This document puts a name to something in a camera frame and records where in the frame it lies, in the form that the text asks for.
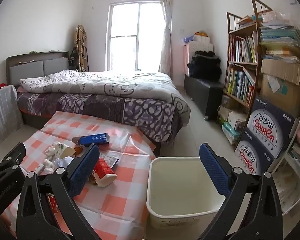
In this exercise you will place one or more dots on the brown cardboard box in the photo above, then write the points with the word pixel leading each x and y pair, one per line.
pixel 282 90

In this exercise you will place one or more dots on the bed with purple sheet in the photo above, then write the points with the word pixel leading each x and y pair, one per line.
pixel 115 110

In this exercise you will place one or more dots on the orange checkered tablecloth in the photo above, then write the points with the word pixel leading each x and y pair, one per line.
pixel 130 200

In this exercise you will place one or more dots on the red snack packet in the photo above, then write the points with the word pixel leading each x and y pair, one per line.
pixel 53 203

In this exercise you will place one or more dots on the white tissue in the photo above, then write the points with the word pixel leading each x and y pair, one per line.
pixel 48 165
pixel 49 152

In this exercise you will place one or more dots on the blue cardboard box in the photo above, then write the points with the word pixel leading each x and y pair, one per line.
pixel 92 138

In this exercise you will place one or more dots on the black storage bench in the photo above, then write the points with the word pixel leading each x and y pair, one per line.
pixel 202 95

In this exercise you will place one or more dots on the black hanging bag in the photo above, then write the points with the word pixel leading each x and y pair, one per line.
pixel 72 58

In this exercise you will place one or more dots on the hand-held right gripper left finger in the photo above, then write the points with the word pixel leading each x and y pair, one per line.
pixel 82 170

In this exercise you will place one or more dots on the clear packet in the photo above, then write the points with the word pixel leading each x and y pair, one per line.
pixel 110 160

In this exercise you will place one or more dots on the small brown wrapper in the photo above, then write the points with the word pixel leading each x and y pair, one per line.
pixel 78 152

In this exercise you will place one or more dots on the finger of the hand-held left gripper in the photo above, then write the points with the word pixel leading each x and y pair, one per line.
pixel 13 155

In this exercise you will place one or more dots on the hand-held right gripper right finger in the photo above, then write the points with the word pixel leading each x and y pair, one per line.
pixel 213 170

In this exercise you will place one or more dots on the row of green books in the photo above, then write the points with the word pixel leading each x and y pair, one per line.
pixel 240 86

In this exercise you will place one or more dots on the white patterned curtain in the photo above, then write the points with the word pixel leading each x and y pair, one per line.
pixel 166 37

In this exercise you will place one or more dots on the white plastic bin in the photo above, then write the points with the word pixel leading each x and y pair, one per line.
pixel 182 192

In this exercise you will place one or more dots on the row of thin books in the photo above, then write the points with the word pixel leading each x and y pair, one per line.
pixel 242 48

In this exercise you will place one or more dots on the white striped cloth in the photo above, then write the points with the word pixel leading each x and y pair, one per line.
pixel 3 115

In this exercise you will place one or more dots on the red and white cup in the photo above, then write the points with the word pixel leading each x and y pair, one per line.
pixel 103 171

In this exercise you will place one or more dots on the grey padded headboard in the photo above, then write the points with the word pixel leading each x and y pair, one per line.
pixel 32 68

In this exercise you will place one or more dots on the pile of black clothes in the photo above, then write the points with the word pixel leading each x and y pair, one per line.
pixel 205 65

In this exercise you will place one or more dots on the window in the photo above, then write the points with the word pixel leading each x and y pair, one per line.
pixel 135 35

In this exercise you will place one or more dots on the pink and white panel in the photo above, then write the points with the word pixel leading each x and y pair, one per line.
pixel 190 57

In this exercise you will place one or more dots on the navy water carton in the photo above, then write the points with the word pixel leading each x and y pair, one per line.
pixel 251 155
pixel 267 126

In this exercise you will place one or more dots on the plaid coat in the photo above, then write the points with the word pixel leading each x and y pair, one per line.
pixel 80 47

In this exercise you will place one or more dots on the white cartoon quilt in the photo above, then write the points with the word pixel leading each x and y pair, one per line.
pixel 102 83

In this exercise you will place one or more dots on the white shelf unit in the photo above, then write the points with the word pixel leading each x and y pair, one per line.
pixel 292 180

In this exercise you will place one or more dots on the wooden bookshelf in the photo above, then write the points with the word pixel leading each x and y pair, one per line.
pixel 257 65

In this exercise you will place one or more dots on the floral paper cup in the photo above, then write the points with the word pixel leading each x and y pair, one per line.
pixel 63 150

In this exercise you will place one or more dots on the stack of books under shelf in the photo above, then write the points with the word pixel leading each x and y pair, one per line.
pixel 232 126

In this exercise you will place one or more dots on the pile of books and papers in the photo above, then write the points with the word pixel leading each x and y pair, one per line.
pixel 282 38

